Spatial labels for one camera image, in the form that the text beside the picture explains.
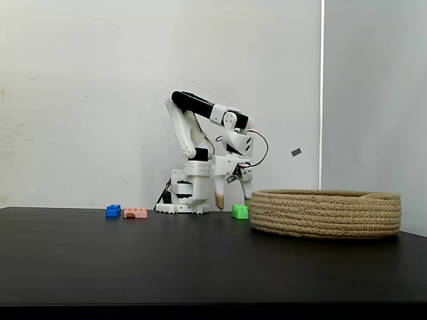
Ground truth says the pink arched lego block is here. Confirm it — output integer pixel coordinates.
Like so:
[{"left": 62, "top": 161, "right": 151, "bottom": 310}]
[{"left": 123, "top": 207, "right": 148, "bottom": 219}]

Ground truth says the woven jute rope basket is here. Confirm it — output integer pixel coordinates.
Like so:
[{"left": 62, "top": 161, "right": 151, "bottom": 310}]
[{"left": 249, "top": 189, "right": 402, "bottom": 240}]

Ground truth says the red black wrist cable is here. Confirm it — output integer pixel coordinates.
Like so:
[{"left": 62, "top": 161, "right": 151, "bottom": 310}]
[{"left": 246, "top": 129, "right": 270, "bottom": 168}]

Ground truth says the green lego block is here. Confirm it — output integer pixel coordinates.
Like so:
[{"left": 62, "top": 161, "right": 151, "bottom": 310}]
[{"left": 231, "top": 203, "right": 250, "bottom": 220}]

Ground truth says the black base cable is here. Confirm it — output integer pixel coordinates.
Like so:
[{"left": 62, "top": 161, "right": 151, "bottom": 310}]
[{"left": 155, "top": 179, "right": 172, "bottom": 211}]

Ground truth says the white vertical corner strip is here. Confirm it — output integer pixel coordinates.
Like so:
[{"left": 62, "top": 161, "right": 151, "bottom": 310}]
[{"left": 319, "top": 0, "right": 326, "bottom": 191}]

